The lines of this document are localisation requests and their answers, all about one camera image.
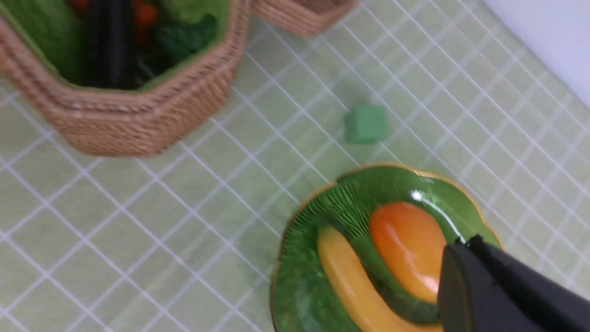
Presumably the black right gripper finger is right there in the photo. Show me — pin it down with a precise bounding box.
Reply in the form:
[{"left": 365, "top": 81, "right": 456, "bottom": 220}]
[{"left": 437, "top": 235, "right": 590, "bottom": 332}]

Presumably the orange carrot with green leaves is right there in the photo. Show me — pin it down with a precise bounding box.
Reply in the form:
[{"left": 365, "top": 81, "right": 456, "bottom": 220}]
[{"left": 68, "top": 0, "right": 230, "bottom": 65}]

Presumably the yellow banana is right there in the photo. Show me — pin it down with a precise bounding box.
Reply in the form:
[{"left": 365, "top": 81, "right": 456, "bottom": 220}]
[{"left": 318, "top": 226, "right": 443, "bottom": 332}]

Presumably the green checked tablecloth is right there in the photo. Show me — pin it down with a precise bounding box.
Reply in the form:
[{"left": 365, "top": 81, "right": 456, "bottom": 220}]
[{"left": 0, "top": 0, "right": 589, "bottom": 332}]

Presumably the purple eggplant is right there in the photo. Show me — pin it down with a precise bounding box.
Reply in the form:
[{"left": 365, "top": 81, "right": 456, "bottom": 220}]
[{"left": 82, "top": 0, "right": 138, "bottom": 90}]

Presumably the woven wicker basket lid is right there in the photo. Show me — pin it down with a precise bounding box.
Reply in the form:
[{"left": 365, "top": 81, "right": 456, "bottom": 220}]
[{"left": 252, "top": 0, "right": 359, "bottom": 38}]

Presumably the orange yellow mango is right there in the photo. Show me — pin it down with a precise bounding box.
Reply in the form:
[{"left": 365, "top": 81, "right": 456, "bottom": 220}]
[{"left": 368, "top": 202, "right": 447, "bottom": 304}]

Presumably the woven wicker basket green lining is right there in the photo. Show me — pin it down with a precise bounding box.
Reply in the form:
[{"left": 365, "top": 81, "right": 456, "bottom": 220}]
[{"left": 0, "top": 0, "right": 253, "bottom": 158}]

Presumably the green foam cube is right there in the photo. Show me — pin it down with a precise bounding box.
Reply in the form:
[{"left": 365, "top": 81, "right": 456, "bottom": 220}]
[{"left": 345, "top": 105, "right": 390, "bottom": 145}]

